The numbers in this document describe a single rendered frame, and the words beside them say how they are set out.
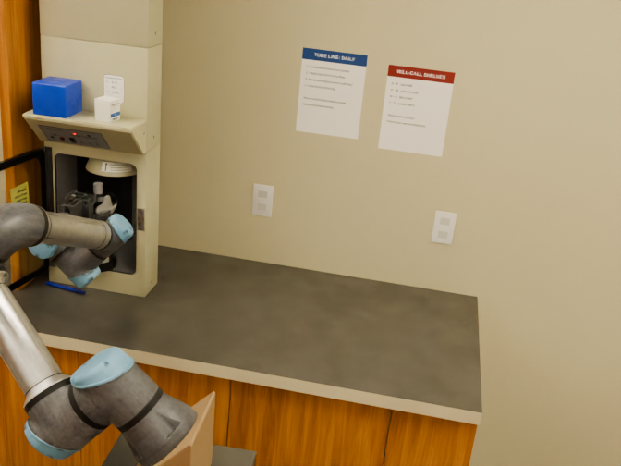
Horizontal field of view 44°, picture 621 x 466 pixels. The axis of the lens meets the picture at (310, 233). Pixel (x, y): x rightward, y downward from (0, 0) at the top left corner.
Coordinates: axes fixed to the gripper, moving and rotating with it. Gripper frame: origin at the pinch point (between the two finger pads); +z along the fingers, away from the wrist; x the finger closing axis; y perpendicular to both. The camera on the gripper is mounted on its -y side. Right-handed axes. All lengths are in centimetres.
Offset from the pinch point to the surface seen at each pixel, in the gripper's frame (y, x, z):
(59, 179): 4.4, 14.3, 4.2
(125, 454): -27, -38, -71
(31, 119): 26.3, 15.2, -7.9
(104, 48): 45.9, -1.6, 3.8
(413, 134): 21, -88, 46
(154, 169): 10.1, -14.1, 9.3
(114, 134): 25.0, -8.4, -6.7
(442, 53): 48, -94, 47
